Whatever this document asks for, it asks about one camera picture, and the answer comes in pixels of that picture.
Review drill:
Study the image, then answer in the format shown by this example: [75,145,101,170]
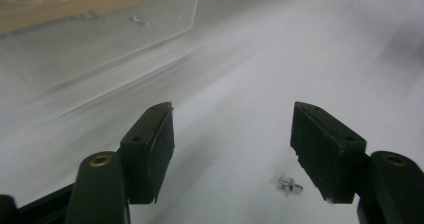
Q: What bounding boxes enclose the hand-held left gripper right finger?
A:
[289,101,368,205]

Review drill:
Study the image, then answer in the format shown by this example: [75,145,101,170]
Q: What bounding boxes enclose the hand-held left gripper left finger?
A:
[118,101,175,205]

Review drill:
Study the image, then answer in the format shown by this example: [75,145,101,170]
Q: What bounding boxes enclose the small silver screw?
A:
[278,177,304,195]
[129,14,149,27]

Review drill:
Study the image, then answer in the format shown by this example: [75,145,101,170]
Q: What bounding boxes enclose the single clear plastic drawer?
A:
[0,0,203,100]

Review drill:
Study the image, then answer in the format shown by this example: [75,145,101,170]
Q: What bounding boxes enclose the yellow black organizer cabinet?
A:
[0,0,174,36]

